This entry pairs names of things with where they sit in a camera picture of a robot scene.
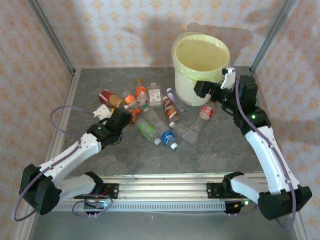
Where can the white plastic bin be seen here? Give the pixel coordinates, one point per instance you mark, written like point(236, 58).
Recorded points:
point(185, 87)

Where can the clear bottle brown label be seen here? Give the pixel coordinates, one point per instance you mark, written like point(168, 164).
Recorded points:
point(170, 108)

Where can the aluminium frame post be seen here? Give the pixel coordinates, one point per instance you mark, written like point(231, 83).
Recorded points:
point(55, 40)
point(270, 35)

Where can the orange bottle orange cap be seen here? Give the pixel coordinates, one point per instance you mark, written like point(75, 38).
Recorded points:
point(133, 115)

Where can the clear square bottle white label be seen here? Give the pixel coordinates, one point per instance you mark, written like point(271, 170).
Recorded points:
point(154, 95)

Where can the controller board green light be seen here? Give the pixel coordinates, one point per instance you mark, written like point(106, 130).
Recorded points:
point(236, 206)
point(98, 205)

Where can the clear bottle green neck band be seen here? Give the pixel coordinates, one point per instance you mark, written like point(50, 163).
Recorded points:
point(150, 113)

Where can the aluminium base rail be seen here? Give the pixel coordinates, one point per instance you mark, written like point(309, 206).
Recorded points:
point(162, 190)

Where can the red and gold bottle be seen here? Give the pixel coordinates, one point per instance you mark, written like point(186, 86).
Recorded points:
point(107, 97)

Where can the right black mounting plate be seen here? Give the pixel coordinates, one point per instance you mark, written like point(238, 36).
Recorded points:
point(213, 191)

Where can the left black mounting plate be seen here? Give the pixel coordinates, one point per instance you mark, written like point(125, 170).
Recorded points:
point(113, 190)

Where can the black mounting plate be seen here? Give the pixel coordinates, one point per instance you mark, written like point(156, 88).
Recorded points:
point(113, 190)
point(213, 191)

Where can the right controller board green light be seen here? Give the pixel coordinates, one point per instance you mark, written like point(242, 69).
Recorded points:
point(236, 206)

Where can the orange drink bottle white label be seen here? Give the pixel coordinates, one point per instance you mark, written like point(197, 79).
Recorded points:
point(140, 91)

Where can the left controller board green light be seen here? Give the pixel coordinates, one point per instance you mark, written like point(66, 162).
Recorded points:
point(98, 205)

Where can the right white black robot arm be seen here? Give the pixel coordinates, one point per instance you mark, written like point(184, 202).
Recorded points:
point(267, 155)

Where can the plain clear bottle white cap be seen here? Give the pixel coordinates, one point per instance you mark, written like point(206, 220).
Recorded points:
point(185, 132)

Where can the clear bottle purple cap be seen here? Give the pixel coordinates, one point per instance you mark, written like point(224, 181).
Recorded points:
point(175, 98)

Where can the clear bottle light green label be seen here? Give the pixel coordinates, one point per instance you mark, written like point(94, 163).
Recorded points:
point(146, 128)

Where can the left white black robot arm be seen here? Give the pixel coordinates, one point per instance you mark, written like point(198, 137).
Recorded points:
point(75, 155)

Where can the clear bottle blue label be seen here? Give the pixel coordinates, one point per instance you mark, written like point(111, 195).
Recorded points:
point(168, 137)

